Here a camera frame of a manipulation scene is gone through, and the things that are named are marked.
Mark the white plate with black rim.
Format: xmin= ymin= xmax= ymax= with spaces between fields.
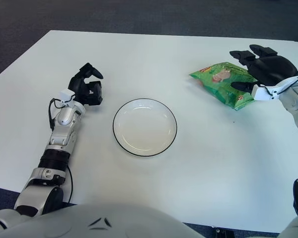
xmin=112 ymin=98 xmax=178 ymax=157

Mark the black bracket under table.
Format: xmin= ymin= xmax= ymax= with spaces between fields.
xmin=215 ymin=229 xmax=235 ymax=238

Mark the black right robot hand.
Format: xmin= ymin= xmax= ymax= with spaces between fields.
xmin=229 ymin=44 xmax=298 ymax=94

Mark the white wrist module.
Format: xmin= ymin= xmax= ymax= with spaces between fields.
xmin=59 ymin=89 xmax=75 ymax=104
xmin=250 ymin=76 xmax=298 ymax=101

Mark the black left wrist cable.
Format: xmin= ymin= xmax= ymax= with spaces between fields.
xmin=48 ymin=98 xmax=65 ymax=131

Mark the grey robot torso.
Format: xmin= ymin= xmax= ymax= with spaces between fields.
xmin=0 ymin=203 xmax=207 ymax=238

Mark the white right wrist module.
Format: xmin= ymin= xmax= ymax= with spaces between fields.
xmin=250 ymin=76 xmax=298 ymax=101

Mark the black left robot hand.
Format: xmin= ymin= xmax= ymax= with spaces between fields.
xmin=68 ymin=62 xmax=105 ymax=107

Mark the green snack chips bag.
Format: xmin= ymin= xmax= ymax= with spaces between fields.
xmin=188 ymin=61 xmax=258 ymax=112

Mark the thin black left elbow cable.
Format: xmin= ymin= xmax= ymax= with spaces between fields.
xmin=64 ymin=166 xmax=74 ymax=204

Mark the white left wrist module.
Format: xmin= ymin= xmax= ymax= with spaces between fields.
xmin=59 ymin=89 xmax=75 ymax=104

